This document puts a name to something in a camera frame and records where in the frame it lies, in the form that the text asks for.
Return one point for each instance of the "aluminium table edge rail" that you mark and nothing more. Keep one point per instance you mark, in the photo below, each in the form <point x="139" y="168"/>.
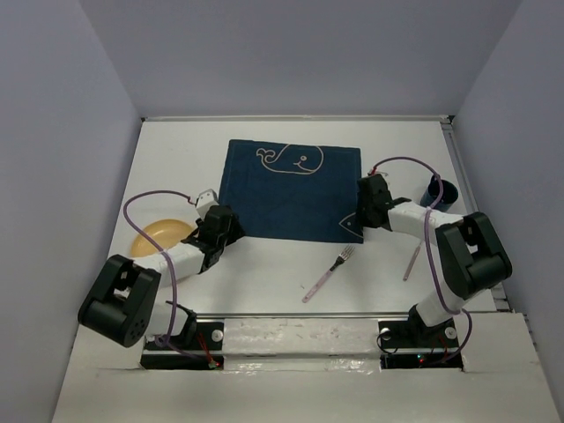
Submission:
<point x="442" y="119"/>

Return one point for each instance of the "fork with pink handle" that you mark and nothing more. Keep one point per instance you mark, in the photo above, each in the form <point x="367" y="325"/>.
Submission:
<point x="343" y="256"/>

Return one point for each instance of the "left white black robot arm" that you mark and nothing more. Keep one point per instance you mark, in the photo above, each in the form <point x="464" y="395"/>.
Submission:
<point x="120" y="302"/>

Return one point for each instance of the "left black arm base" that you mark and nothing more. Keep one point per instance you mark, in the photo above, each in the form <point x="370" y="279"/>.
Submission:
<point x="201" y="351"/>

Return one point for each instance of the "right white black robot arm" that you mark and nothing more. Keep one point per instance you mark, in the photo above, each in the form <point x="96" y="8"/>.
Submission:
<point x="471" y="260"/>

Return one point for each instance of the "knife with pink handle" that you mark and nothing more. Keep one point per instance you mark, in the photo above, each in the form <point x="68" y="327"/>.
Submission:
<point x="412" y="262"/>

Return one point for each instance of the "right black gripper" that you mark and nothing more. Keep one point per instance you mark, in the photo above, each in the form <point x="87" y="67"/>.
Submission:
<point x="362" y="221"/>

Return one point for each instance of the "yellow round plate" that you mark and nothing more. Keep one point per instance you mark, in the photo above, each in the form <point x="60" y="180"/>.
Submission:
<point x="166" y="232"/>

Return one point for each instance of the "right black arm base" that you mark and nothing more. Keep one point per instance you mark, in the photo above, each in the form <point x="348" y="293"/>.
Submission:
<point x="403" y="349"/>

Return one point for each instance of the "dark blue mug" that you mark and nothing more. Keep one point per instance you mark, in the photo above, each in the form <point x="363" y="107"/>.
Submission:
<point x="430" y="195"/>

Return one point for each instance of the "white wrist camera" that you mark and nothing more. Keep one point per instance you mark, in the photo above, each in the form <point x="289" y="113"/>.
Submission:
<point x="375" y="170"/>
<point x="205" y="201"/>

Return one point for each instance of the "navy whale placemat cloth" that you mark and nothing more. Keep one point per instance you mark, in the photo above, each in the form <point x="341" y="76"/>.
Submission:
<point x="293" y="192"/>

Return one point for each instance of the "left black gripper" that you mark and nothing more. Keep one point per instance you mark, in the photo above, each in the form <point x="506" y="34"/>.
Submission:
<point x="233" y="231"/>

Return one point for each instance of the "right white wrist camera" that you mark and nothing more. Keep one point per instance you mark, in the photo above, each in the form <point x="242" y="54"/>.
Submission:
<point x="375" y="170"/>

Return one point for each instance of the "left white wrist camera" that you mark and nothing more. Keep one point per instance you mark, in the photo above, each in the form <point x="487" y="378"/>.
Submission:
<point x="205" y="201"/>

